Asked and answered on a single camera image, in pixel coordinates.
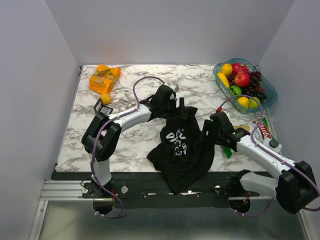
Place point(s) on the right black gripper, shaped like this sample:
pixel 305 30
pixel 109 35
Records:
pixel 208 125

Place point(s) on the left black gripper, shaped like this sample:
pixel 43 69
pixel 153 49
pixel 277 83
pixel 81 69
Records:
pixel 173 102

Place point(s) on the black printed t-shirt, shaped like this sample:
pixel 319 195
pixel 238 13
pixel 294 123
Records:
pixel 181 156

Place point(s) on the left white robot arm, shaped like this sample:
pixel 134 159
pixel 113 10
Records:
pixel 102 136

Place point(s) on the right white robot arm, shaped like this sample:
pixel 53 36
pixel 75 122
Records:
pixel 292 184

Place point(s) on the black brooch display box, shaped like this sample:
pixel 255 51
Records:
pixel 99 107

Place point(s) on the small yellow lemon front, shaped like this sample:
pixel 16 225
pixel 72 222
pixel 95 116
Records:
pixel 243 101

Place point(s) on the yellow banana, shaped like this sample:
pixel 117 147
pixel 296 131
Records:
pixel 223 79

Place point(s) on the lime green fruit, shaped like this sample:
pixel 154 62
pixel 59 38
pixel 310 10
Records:
pixel 253 102

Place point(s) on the green chips bag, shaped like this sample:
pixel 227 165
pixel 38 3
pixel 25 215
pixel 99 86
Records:
pixel 262 134

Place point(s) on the yellow lemon in basket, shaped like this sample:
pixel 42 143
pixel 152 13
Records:
pixel 227 69

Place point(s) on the red apple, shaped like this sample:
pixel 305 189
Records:
pixel 242 80

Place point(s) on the dark purple grape bunch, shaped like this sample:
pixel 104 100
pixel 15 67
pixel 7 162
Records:
pixel 254 89

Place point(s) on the red dragon fruit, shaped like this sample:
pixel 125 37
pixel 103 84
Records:
pixel 239 68

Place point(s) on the teal plastic fruit basket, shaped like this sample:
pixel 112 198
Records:
pixel 268 88

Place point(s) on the loose yellow lemon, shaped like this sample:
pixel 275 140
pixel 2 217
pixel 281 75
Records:
pixel 105 98

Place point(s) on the orange snack bag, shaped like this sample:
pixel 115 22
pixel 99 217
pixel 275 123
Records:
pixel 104 79

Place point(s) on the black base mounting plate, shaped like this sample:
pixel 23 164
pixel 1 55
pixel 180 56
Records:
pixel 149 190

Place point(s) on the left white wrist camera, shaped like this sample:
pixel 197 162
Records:
pixel 175 87

